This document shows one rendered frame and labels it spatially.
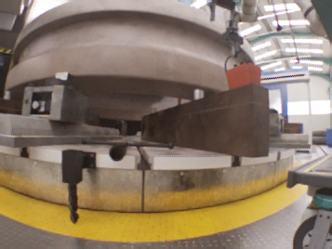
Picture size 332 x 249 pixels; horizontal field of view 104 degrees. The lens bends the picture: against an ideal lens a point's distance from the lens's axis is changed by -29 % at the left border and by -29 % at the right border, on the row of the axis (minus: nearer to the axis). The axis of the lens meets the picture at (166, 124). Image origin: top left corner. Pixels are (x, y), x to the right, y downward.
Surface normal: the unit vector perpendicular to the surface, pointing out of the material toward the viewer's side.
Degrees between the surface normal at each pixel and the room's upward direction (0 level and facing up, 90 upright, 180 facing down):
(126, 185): 90
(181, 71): 90
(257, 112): 90
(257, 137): 90
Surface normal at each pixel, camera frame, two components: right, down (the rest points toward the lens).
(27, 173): 0.00, -0.06
